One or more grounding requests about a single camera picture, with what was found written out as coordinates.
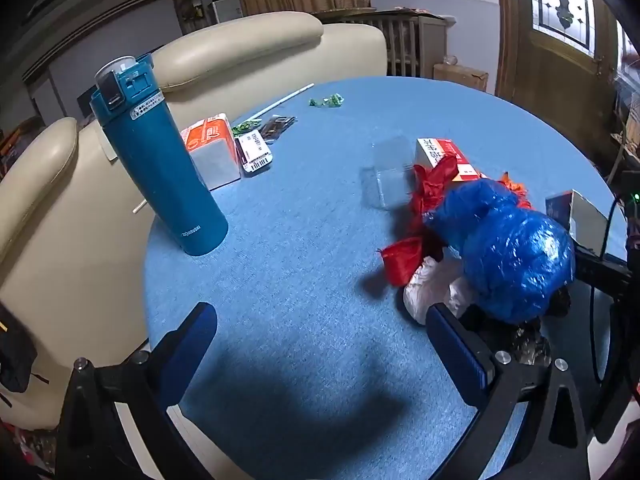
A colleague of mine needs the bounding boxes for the wooden slatted crib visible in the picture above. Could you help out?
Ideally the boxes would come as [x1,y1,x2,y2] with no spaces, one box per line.
[310,7,458,78]

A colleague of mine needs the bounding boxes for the beige leather sofa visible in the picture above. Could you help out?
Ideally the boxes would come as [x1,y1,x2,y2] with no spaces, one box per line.
[0,10,390,431]

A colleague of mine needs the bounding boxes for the wooden glazed door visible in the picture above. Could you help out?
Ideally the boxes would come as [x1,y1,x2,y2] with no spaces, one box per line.
[495,0,640,126]

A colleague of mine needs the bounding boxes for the dark blue box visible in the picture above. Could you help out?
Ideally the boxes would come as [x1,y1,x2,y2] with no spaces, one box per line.
[545,190,626,253]

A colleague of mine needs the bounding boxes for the black bag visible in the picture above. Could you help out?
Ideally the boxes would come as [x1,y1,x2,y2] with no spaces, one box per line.
[0,305,38,393]

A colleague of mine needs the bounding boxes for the teal thermos bottle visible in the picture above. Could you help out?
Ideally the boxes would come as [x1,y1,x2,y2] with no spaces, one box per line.
[89,54,230,257]

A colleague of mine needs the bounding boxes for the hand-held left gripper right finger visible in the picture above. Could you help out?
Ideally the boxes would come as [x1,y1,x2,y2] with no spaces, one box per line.
[425,302,593,480]

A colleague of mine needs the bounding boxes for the small cardboard box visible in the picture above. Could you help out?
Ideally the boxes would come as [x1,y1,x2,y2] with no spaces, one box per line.
[432,62,489,93]

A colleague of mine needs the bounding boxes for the white labelled packet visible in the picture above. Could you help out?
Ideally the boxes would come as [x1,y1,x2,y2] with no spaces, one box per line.
[234,129,275,175]

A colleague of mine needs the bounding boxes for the orange wrapper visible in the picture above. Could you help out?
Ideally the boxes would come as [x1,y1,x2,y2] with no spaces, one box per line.
[497,172,533,211]

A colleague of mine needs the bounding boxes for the white plastic bag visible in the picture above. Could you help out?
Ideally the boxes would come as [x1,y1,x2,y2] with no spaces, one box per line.
[402,255,478,326]

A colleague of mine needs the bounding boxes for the clear plastic container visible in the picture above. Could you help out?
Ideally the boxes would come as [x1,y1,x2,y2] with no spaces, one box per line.
[359,135,418,211]

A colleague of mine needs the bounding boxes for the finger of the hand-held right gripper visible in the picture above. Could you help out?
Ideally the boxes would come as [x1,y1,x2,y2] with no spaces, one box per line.
[572,245,633,283]

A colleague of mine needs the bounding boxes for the orange and white tissue box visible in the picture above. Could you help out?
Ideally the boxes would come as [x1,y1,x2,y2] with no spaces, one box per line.
[179,114,242,192]

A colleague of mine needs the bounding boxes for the dark flat packet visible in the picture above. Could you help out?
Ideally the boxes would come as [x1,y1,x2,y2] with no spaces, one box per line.
[257,115,297,142]

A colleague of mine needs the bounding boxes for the round red plastic bag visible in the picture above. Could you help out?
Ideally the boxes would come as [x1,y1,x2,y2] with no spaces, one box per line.
[377,236,436,288]

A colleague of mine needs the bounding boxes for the white standing air conditioner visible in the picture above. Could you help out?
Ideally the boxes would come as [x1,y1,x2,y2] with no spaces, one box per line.
[209,0,245,25]

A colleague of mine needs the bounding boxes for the blue plastic bag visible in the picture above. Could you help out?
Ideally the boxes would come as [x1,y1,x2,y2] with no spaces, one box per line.
[424,179,576,323]

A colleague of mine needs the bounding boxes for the dark display cabinet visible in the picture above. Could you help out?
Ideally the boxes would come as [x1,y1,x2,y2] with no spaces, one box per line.
[172,0,206,36]

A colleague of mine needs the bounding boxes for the black television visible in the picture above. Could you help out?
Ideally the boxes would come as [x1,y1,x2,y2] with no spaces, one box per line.
[75,84,101,122]

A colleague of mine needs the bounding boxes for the red and white box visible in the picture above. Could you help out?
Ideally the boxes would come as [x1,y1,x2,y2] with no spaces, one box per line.
[415,136,488,183]

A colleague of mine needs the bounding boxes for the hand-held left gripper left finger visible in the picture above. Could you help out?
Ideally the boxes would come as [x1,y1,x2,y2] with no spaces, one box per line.
[60,302,218,480]

